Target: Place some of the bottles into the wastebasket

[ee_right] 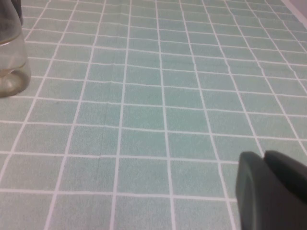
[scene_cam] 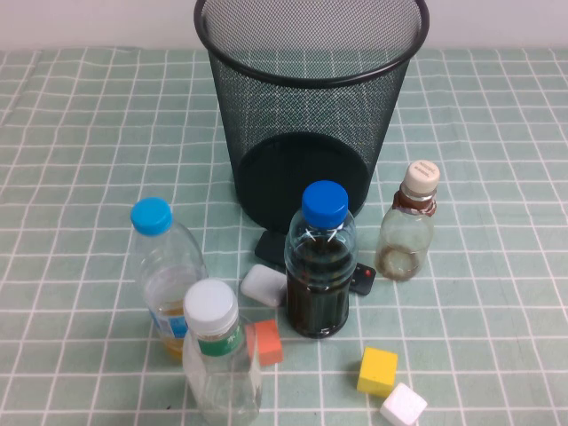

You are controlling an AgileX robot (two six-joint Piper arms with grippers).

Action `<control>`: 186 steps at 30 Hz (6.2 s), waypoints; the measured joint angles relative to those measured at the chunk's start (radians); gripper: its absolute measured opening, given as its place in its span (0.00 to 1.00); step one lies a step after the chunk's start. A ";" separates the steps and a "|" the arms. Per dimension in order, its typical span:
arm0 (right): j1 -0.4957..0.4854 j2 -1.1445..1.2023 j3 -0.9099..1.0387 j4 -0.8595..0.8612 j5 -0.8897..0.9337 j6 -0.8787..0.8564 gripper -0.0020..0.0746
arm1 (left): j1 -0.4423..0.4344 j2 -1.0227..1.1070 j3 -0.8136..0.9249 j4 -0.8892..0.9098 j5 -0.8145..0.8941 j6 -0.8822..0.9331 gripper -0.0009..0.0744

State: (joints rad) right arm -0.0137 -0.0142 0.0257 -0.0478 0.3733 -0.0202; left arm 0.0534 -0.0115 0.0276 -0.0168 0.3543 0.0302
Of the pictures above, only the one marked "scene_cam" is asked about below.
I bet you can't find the white rounded case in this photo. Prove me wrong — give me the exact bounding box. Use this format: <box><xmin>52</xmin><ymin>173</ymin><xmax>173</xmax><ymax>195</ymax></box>
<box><xmin>240</xmin><ymin>264</ymin><xmax>288</xmax><ymax>307</ymax></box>

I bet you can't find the clear bottle white cap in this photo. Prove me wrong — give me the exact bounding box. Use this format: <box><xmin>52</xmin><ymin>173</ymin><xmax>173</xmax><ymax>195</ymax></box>
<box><xmin>181</xmin><ymin>278</ymin><xmax>263</xmax><ymax>426</ymax></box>

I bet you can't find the dark liquid bottle blue cap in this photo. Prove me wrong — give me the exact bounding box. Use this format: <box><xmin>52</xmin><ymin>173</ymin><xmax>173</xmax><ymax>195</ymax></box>
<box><xmin>283</xmin><ymin>180</ymin><xmax>359</xmax><ymax>339</ymax></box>

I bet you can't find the green checked tablecloth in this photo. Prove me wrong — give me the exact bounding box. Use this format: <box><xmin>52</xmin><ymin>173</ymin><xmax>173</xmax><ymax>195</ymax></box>
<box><xmin>0</xmin><ymin>46</ymin><xmax>568</xmax><ymax>426</ymax></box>

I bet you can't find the orange cube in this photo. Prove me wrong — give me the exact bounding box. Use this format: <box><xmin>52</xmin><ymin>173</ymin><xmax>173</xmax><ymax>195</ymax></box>
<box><xmin>245</xmin><ymin>319</ymin><xmax>285</xmax><ymax>367</ymax></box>

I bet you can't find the black remote control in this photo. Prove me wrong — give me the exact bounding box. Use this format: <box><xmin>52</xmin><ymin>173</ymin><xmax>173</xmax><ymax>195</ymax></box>
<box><xmin>254</xmin><ymin>230</ymin><xmax>377</xmax><ymax>297</ymax></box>

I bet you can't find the black mesh wastebasket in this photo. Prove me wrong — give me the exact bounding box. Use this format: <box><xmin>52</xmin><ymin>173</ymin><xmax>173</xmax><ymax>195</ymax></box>
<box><xmin>193</xmin><ymin>0</ymin><xmax>430</xmax><ymax>234</ymax></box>

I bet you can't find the yellow cube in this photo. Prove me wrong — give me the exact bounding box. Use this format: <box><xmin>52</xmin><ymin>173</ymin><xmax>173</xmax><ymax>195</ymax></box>
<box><xmin>356</xmin><ymin>346</ymin><xmax>399</xmax><ymax>398</ymax></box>

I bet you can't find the small bottle beige cap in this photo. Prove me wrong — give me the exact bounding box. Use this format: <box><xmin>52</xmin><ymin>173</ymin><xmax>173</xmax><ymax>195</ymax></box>
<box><xmin>375</xmin><ymin>160</ymin><xmax>441</xmax><ymax>282</ymax></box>

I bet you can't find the white cube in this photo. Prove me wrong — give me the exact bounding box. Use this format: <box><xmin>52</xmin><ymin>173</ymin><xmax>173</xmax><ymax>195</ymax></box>
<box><xmin>379</xmin><ymin>382</ymin><xmax>429</xmax><ymax>426</ymax></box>

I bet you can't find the clear bottle light blue cap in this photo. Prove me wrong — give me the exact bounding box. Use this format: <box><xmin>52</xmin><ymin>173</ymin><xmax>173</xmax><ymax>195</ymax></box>
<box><xmin>130</xmin><ymin>197</ymin><xmax>209</xmax><ymax>363</ymax></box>

